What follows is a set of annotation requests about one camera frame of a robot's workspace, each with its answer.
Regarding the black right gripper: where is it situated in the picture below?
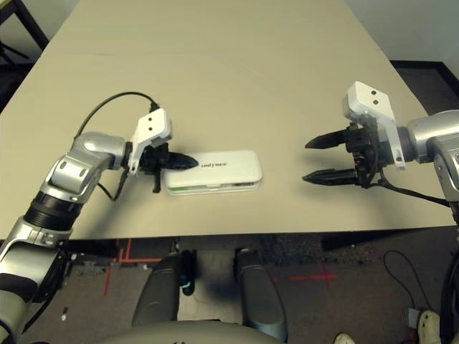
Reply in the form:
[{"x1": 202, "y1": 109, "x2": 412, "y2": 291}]
[{"x1": 302, "y1": 121, "x2": 390, "y2": 189}]

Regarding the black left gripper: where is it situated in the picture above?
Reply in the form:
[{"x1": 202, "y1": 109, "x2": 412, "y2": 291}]
[{"x1": 141, "y1": 143, "x2": 199, "y2": 194}]

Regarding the white plastic pencil case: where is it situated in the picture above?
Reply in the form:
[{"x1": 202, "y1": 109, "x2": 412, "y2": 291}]
[{"x1": 164, "y1": 149, "x2": 262, "y2": 196}]

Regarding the black tube with teal tip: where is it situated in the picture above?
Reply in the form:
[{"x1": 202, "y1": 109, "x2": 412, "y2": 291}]
[{"x1": 181, "y1": 250, "x2": 197, "y2": 295}]

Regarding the grey left robot leg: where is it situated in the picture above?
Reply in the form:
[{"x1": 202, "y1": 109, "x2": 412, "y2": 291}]
[{"x1": 131, "y1": 250, "x2": 180, "y2": 327}]

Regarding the grey robot leg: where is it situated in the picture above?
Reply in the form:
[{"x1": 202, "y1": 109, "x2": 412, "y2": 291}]
[
  {"x1": 131, "y1": 250, "x2": 180, "y2": 327},
  {"x1": 235, "y1": 247, "x2": 290, "y2": 341}
]

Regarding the grey right robot leg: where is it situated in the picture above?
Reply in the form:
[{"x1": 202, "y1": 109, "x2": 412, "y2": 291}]
[{"x1": 235, "y1": 247, "x2": 290, "y2": 341}]

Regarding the grey robot torso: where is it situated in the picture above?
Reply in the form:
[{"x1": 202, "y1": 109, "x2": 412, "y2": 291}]
[{"x1": 95, "y1": 320, "x2": 284, "y2": 344}]

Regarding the white bystander shoe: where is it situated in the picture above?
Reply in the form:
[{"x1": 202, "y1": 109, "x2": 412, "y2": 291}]
[{"x1": 335, "y1": 332, "x2": 363, "y2": 344}]

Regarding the white sneaker with laces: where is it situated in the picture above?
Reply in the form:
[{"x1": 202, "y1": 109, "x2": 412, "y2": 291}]
[{"x1": 417, "y1": 310, "x2": 442, "y2": 338}]

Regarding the black tripod stand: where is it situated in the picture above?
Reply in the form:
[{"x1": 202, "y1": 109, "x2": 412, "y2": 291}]
[{"x1": 0, "y1": 41, "x2": 29, "y2": 65}]

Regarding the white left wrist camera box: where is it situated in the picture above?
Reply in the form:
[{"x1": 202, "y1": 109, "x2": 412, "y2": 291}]
[{"x1": 128, "y1": 109, "x2": 174, "y2": 176}]

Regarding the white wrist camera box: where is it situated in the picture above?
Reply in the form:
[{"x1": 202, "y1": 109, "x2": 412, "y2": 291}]
[
  {"x1": 342, "y1": 81, "x2": 408, "y2": 170},
  {"x1": 128, "y1": 109, "x2": 174, "y2": 176}
]

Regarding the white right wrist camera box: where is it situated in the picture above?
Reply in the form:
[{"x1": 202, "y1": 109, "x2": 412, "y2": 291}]
[{"x1": 342, "y1": 81, "x2": 408, "y2": 170}]

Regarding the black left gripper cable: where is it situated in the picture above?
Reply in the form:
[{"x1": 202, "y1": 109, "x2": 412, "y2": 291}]
[{"x1": 96, "y1": 170, "x2": 130, "y2": 201}]

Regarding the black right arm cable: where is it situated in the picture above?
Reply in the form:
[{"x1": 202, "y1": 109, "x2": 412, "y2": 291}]
[{"x1": 376, "y1": 171, "x2": 459, "y2": 344}]

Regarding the grey left camera cable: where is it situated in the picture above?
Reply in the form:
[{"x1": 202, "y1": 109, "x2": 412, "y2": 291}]
[{"x1": 77, "y1": 92, "x2": 161, "y2": 139}]

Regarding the thin black floor cable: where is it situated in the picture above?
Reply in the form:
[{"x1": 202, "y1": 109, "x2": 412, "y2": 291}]
[{"x1": 382, "y1": 249, "x2": 431, "y2": 309}]

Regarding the black metal table frame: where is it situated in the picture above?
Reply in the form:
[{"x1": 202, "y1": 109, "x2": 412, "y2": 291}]
[{"x1": 0, "y1": 0, "x2": 49, "y2": 65}]

